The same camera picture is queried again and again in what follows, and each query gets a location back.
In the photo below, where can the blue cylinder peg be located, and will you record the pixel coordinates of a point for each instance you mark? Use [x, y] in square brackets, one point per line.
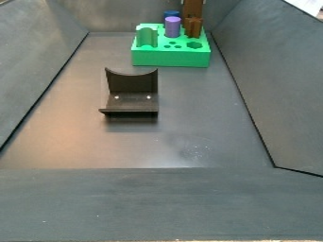
[170, 13]

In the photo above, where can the brown star peg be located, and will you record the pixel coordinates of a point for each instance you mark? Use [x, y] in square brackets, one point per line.
[193, 26]

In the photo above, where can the black curved fixture stand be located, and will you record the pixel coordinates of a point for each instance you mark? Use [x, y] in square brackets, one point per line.
[132, 93]

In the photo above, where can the brown two-pronged square-circle object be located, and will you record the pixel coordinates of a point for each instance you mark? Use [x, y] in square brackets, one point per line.
[191, 11]

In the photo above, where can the purple cylinder peg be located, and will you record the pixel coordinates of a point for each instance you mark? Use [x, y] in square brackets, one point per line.
[172, 26]

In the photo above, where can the green shape-sorter base block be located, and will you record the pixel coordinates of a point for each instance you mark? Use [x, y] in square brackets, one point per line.
[175, 52]

